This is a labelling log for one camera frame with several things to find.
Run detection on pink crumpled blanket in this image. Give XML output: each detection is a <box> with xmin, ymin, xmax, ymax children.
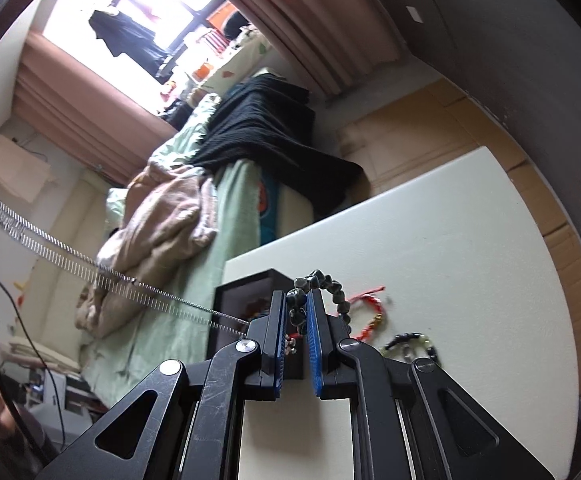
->
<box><xmin>74</xmin><ymin>162</ymin><xmax>219</xmax><ymax>338</ymax></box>

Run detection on flattened cardboard sheets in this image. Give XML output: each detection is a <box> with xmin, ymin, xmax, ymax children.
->
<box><xmin>337</xmin><ymin>79</ymin><xmax>581</xmax><ymax>391</ymax></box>

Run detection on red braided string bracelet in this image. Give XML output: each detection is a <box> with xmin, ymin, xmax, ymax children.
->
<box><xmin>337</xmin><ymin>285</ymin><xmax>387</xmax><ymax>344</ymax></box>

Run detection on black square jewelry box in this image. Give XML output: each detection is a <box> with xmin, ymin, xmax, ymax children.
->
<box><xmin>206</xmin><ymin>269</ymin><xmax>292</xmax><ymax>360</ymax></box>

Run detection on pink left curtain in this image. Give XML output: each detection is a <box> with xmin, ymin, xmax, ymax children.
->
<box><xmin>13</xmin><ymin>32</ymin><xmax>176</xmax><ymax>184</ymax></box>

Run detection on white wall socket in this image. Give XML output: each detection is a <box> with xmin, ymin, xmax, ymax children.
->
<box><xmin>406</xmin><ymin>6</ymin><xmax>424</xmax><ymax>24</ymax></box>

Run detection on green bed sheet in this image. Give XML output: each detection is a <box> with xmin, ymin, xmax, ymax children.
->
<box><xmin>81</xmin><ymin>93</ymin><xmax>261</xmax><ymax>406</ymax></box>

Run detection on black cable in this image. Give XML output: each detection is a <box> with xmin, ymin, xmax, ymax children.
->
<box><xmin>0</xmin><ymin>249</ymin><xmax>67</xmax><ymax>451</ymax></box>

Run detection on pink curtain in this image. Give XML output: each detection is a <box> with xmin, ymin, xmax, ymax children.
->
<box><xmin>13</xmin><ymin>32</ymin><xmax>176</xmax><ymax>184</ymax></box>
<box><xmin>228</xmin><ymin>0</ymin><xmax>402</xmax><ymax>96</ymax></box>

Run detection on silver sparkly chain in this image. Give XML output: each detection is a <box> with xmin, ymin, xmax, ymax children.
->
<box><xmin>0</xmin><ymin>187</ymin><xmax>250</xmax><ymax>337</ymax></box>

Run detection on dark green bead bracelet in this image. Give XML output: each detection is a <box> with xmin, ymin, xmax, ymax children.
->
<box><xmin>285</xmin><ymin>268</ymin><xmax>352</xmax><ymax>336</ymax></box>

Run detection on pink right curtain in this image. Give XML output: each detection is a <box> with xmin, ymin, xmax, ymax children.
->
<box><xmin>228</xmin><ymin>0</ymin><xmax>402</xmax><ymax>96</ymax></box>

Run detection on white low table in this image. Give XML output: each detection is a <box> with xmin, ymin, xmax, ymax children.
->
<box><xmin>223</xmin><ymin>148</ymin><xmax>579</xmax><ymax>479</ymax></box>

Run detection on black knitted garment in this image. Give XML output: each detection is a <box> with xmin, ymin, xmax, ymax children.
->
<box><xmin>191</xmin><ymin>74</ymin><xmax>362</xmax><ymax>216</ymax></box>

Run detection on dark hanging clothes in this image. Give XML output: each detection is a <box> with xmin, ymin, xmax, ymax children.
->
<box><xmin>89</xmin><ymin>10</ymin><xmax>169</xmax><ymax>78</ymax></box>

